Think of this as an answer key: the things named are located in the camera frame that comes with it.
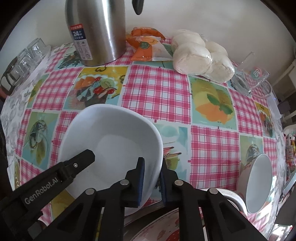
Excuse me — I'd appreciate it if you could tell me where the strawberry pattern bowl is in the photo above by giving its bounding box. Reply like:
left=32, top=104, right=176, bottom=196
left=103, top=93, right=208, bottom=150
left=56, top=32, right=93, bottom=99
left=131, top=208, right=180, bottom=241

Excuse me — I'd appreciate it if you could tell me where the white square bowl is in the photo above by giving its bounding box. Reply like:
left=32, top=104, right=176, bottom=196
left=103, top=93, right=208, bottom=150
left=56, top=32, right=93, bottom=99
left=58, top=104, right=163, bottom=206

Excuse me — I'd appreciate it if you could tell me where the small white round bowl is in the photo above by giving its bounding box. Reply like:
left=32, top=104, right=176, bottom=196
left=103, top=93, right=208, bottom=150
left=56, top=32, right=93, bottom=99
left=236, top=154, right=273, bottom=213

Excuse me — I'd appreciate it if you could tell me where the pink checkered tablecloth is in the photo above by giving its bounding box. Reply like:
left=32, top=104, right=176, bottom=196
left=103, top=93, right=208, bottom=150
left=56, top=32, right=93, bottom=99
left=0, top=39, right=287, bottom=241

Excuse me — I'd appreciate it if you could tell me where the colourful snack tube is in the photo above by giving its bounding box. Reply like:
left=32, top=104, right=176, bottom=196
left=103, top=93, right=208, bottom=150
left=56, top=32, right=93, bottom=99
left=285, top=133, right=295, bottom=168

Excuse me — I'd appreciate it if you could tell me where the white power strip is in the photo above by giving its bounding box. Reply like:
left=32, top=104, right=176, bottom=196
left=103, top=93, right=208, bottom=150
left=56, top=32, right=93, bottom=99
left=267, top=93, right=281, bottom=120

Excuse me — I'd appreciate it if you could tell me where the clear glass mug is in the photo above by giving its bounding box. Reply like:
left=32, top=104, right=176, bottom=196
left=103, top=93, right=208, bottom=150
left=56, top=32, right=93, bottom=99
left=231, top=52, right=273, bottom=99

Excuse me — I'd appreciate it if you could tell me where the bag of white buns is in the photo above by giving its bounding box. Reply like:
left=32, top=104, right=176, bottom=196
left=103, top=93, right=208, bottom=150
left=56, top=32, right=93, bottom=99
left=171, top=29, right=235, bottom=83

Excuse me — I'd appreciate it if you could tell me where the black power adapter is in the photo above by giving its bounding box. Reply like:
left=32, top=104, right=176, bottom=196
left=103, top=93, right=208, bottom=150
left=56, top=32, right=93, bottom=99
left=277, top=100, right=290, bottom=114

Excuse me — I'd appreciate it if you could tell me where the glass teapot with cups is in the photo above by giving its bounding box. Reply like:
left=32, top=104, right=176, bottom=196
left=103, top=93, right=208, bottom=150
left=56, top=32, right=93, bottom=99
left=1, top=38, right=51, bottom=95

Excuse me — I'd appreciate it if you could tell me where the orange snack packet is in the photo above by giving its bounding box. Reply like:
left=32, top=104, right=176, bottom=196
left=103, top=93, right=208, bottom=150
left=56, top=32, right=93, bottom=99
left=126, top=27, right=173, bottom=62

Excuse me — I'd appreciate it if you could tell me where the stainless steel thermos jug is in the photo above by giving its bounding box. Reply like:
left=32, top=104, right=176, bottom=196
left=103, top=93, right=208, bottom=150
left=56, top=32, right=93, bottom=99
left=65, top=0, right=126, bottom=67

